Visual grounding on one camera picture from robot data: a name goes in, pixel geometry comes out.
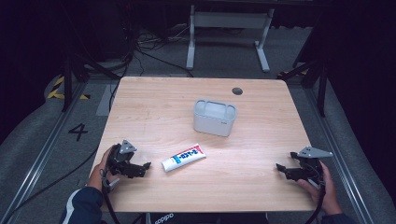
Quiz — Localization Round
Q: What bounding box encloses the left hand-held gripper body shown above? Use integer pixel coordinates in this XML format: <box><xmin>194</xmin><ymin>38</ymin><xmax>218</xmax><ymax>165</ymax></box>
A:
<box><xmin>106</xmin><ymin>139</ymin><xmax>145</xmax><ymax>179</ymax></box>

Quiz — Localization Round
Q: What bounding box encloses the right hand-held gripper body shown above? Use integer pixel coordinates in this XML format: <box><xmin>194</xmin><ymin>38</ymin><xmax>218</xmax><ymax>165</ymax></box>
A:
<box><xmin>289</xmin><ymin>146</ymin><xmax>334</xmax><ymax>188</ymax></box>

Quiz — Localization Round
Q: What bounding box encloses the person's left hand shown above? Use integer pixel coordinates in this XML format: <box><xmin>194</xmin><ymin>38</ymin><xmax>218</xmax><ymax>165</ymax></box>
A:
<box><xmin>87</xmin><ymin>145</ymin><xmax>121</xmax><ymax>192</ymax></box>

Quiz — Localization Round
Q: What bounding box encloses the person's right hand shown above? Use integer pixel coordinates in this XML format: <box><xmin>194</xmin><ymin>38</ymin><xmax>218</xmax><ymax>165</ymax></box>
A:
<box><xmin>296</xmin><ymin>161</ymin><xmax>344</xmax><ymax>217</ymax></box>

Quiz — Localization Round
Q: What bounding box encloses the white toothpaste tube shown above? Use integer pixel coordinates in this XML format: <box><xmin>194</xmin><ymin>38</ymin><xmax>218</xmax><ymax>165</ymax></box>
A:
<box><xmin>161</xmin><ymin>143</ymin><xmax>207</xmax><ymax>173</ymax></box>

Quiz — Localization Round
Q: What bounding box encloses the person's dark clothing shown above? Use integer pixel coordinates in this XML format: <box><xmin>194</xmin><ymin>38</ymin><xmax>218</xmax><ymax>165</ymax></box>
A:
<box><xmin>146</xmin><ymin>212</ymin><xmax>269</xmax><ymax>224</ymax></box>

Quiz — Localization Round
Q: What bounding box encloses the white plastic holder box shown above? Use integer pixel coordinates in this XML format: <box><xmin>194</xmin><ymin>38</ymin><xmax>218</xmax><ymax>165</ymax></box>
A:
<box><xmin>192</xmin><ymin>98</ymin><xmax>238</xmax><ymax>138</ymax></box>

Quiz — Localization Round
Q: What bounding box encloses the black tripod stand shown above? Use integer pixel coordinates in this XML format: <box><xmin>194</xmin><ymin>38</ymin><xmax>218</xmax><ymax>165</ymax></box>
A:
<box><xmin>279</xmin><ymin>59</ymin><xmax>330</xmax><ymax>119</ymax></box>
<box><xmin>61</xmin><ymin>50</ymin><xmax>121</xmax><ymax>113</ymax></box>

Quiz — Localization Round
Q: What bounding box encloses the yellow black floor tape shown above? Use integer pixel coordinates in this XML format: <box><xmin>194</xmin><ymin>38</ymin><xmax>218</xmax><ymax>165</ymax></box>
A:
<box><xmin>46</xmin><ymin>76</ymin><xmax>92</xmax><ymax>101</ymax></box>

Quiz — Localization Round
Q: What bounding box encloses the aluminium floor rail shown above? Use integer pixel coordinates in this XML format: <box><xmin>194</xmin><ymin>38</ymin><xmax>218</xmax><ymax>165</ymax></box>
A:
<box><xmin>302</xmin><ymin>87</ymin><xmax>376</xmax><ymax>224</ymax></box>
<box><xmin>0</xmin><ymin>81</ymin><xmax>90</xmax><ymax>224</ymax></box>

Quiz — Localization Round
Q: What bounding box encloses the right hand-held gripper cable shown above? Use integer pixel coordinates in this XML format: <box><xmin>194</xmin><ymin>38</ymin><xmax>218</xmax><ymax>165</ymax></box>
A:
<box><xmin>304</xmin><ymin>181</ymin><xmax>327</xmax><ymax>224</ymax></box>

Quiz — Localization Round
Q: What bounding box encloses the hand-held gripper cable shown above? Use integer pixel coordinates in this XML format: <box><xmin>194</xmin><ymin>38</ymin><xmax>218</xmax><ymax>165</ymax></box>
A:
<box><xmin>304</xmin><ymin>181</ymin><xmax>327</xmax><ymax>224</ymax></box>
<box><xmin>100</xmin><ymin>169</ymin><xmax>123</xmax><ymax>224</ymax></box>

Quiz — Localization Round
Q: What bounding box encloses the left hand-held gripper cable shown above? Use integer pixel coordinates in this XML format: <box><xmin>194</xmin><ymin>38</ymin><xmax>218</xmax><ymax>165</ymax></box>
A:
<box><xmin>100</xmin><ymin>169</ymin><xmax>123</xmax><ymax>224</ymax></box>

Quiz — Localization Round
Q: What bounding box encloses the black floor cable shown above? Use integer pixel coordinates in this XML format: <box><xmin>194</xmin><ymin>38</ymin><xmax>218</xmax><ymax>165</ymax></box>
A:
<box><xmin>0</xmin><ymin>145</ymin><xmax>99</xmax><ymax>224</ymax></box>

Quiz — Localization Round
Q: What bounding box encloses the bundle of floor cables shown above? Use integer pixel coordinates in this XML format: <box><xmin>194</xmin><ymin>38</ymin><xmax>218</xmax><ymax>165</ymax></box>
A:
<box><xmin>106</xmin><ymin>22</ymin><xmax>195</xmax><ymax>111</ymax></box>

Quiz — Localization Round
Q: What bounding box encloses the grey metal desk frame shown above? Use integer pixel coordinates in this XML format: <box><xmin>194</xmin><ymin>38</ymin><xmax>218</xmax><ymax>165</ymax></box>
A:
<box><xmin>185</xmin><ymin>4</ymin><xmax>276</xmax><ymax>74</ymax></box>

